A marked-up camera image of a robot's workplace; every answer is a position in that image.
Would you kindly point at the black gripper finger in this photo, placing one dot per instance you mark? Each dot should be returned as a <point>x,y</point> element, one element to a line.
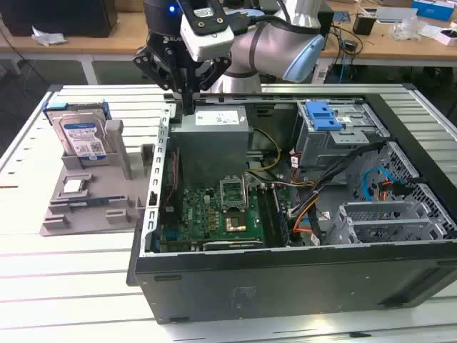
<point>214,73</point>
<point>153,69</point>

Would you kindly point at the hard disk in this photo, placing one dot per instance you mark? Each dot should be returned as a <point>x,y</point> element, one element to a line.
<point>80,135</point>

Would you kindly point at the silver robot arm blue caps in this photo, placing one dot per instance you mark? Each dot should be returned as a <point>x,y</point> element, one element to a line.
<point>264,46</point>

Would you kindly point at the grey metal disk bay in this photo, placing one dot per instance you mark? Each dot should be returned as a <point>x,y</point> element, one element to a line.
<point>378,227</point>

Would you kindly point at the long wooden desk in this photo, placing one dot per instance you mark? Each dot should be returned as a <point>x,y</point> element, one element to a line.
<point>107,44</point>

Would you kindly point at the grey power supply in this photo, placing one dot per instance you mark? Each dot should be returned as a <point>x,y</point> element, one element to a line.
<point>214,143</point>

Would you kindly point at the white labelled box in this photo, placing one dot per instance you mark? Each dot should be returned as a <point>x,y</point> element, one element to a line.
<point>320,74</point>

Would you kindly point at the large black box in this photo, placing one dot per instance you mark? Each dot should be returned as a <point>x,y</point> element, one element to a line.
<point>53,14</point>

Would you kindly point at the crumpled white paper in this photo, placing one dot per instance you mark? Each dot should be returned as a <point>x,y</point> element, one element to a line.
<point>48,35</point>

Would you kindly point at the blue drive latch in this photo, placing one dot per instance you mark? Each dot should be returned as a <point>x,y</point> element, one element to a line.
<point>323,116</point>

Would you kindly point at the black tower box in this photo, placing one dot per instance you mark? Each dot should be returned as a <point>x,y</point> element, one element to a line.
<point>326,21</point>

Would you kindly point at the grey optical drive cage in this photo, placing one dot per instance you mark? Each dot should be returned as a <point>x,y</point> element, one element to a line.
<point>321,146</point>

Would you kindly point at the green motherboard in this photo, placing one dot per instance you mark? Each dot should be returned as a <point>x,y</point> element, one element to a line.
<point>200,214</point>

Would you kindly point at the silver CPU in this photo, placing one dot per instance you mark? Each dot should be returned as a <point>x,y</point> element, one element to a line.
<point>74,187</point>

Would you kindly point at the blue RAM stick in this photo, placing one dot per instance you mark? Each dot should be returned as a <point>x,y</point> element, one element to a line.
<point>89,203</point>

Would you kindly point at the CPU socket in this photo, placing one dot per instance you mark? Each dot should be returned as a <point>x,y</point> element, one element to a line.
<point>235,221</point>

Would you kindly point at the RAM slot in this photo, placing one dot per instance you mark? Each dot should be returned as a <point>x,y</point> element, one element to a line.
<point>266,216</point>
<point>270,216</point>
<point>281,216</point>
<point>276,216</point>

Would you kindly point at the grey parts rack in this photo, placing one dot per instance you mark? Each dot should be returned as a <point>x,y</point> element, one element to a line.
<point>103,218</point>

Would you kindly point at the small black open box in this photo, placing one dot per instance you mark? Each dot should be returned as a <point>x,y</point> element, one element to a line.
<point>364,25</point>

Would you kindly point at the black graphics card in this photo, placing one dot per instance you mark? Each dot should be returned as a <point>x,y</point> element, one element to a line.
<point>232,245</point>

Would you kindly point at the wooden desk with clutter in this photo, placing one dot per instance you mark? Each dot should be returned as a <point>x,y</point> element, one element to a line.
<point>392,50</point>

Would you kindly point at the grey flat box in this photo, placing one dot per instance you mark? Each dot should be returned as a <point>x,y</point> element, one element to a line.
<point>396,14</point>

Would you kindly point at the clear plastic bags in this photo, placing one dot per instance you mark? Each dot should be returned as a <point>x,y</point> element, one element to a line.
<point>407,28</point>

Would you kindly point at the black open PC case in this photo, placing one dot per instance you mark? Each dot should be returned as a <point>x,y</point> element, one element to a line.
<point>285,286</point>

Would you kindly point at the blue cardboard box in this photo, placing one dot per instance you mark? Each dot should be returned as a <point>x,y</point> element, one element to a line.
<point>435,9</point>

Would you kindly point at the white and black box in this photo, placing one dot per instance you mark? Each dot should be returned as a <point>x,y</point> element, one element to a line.
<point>446,35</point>

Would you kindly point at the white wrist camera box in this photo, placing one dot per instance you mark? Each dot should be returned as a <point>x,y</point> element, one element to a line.
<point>210,39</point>

